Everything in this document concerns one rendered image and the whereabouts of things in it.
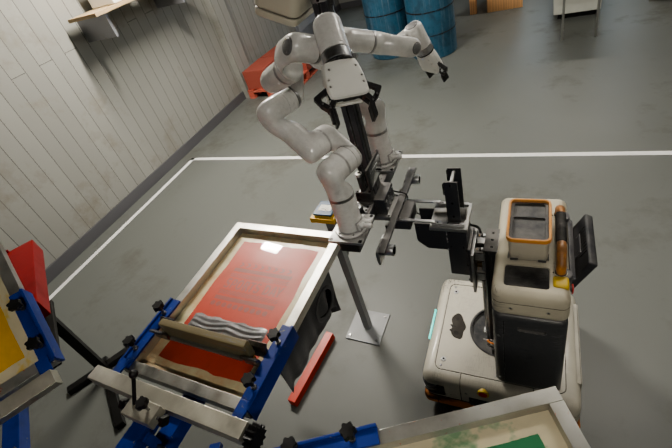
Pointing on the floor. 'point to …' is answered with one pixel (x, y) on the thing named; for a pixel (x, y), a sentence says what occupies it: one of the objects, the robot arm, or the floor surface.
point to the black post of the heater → (92, 370)
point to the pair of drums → (413, 8)
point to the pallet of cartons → (263, 70)
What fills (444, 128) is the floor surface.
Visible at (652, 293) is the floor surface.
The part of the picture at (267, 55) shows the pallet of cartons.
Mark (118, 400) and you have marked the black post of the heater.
